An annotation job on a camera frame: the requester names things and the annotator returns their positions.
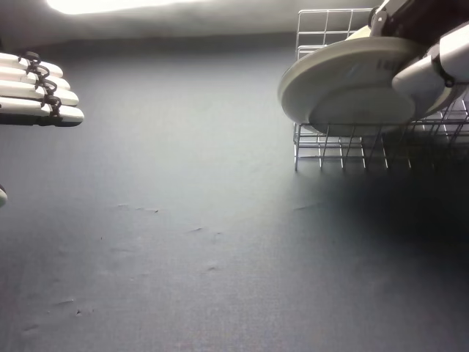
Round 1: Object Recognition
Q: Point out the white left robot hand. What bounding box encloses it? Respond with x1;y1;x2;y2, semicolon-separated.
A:
0;51;85;208

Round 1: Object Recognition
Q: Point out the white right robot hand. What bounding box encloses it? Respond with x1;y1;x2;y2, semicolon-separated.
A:
368;0;469;115

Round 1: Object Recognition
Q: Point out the silver wire dish rack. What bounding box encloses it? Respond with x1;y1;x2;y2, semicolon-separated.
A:
292;7;469;172

